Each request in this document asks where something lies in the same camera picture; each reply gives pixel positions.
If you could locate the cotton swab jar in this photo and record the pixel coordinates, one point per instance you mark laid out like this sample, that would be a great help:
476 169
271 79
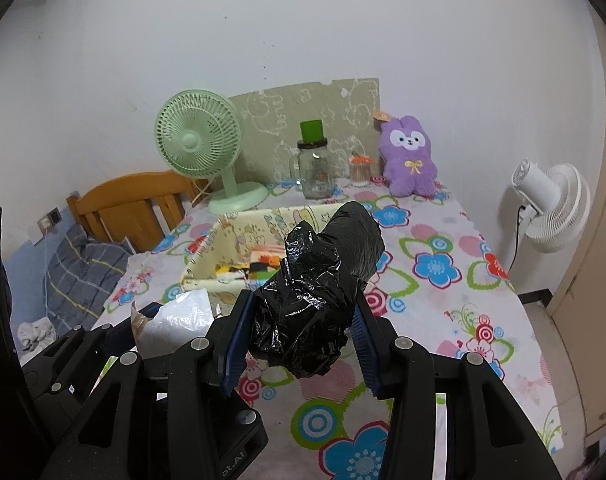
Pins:
360 172

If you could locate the crumpled grey white cloth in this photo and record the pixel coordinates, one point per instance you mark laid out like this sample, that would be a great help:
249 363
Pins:
35 335

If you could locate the glass jar with green lid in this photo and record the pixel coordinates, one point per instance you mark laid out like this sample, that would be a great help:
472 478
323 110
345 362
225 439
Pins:
315 175

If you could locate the floral tablecloth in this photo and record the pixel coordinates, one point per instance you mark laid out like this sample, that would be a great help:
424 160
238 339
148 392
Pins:
433 310

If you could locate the purple plush bunny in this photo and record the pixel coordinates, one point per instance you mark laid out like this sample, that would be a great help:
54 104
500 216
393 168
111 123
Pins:
408 160

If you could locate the wall socket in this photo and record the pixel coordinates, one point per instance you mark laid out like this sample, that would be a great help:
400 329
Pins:
49 220

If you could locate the clear plastic bag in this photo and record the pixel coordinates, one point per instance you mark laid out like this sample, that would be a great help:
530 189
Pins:
178 317

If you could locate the grey plaid pillow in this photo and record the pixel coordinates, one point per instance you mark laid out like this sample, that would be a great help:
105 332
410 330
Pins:
83 275

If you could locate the white standing fan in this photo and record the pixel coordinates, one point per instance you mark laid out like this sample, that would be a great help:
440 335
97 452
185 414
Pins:
558 205

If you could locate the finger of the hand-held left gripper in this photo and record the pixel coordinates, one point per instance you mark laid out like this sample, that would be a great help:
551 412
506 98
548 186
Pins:
150 309

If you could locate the beige cabinet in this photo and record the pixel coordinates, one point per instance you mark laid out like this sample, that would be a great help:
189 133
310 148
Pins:
603 260

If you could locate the black plastic bag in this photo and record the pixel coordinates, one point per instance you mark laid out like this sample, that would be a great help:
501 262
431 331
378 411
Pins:
323 280

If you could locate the wooden bed headboard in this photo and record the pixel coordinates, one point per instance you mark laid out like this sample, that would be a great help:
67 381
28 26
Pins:
123 200

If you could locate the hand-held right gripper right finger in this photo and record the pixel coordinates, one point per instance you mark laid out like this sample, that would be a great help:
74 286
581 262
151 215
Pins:
365 355

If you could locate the green printed board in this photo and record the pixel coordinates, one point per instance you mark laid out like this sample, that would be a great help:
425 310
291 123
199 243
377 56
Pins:
278 105

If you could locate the yellow printed fabric storage box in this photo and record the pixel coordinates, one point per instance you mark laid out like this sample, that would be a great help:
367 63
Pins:
233 235

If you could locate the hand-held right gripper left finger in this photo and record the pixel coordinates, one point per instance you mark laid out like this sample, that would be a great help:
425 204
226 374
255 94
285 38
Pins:
235 350

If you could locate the green desk fan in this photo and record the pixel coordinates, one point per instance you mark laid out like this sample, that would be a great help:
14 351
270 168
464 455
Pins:
190 140

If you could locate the pink soft pack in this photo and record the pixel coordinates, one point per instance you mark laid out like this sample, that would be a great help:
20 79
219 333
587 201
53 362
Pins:
268 250

